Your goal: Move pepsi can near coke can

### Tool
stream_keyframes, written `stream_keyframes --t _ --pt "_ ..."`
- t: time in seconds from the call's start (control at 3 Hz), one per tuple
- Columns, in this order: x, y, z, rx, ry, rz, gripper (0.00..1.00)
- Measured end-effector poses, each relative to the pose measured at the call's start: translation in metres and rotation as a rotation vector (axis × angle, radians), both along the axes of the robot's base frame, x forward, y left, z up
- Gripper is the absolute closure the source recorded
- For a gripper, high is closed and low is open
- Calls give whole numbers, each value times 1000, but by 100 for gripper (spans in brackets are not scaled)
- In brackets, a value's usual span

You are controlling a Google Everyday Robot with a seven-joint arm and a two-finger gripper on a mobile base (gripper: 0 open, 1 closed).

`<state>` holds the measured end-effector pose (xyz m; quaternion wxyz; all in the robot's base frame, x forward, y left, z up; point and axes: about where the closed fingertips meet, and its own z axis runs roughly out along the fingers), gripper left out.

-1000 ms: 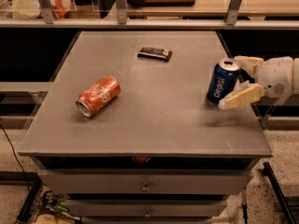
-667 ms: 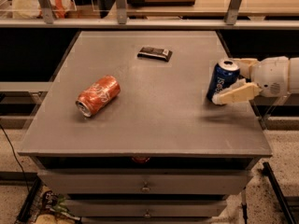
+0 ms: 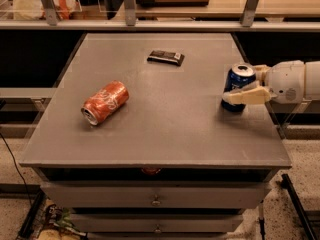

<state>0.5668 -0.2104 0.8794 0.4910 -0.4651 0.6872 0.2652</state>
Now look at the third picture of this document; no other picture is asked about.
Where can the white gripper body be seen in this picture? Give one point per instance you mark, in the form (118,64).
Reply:
(286,80)

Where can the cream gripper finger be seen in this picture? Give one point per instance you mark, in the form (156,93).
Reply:
(251,94)
(261,71)

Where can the blue pepsi can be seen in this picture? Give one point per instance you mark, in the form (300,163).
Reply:
(239,75)

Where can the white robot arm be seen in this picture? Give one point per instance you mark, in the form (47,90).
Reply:
(311,81)

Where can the orange coke can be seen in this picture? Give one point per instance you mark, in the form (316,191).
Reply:
(105,102)

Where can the dark chocolate bar wrapper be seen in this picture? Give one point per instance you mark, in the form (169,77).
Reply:
(161,56)

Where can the red object in cabinet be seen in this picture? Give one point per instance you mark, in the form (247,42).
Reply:
(151,171)

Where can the metal top drawer knob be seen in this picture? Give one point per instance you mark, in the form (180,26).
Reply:
(156,202)

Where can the metal drawer knob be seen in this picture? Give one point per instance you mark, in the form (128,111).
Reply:
(157,230)
(156,202)

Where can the metal lower drawer knob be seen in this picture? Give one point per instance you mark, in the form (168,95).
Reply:
(157,230)

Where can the grey lower drawer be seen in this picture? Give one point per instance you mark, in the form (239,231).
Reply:
(146,223)

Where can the grey drawer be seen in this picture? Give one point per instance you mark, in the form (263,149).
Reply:
(221,195)
(146,223)

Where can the grey top drawer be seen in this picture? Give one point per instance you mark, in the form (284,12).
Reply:
(221,195)

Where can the white orange plastic bag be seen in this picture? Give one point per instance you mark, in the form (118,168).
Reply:
(33,9)

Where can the grey metal shelf rail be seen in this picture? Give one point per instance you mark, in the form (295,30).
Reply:
(217,16)

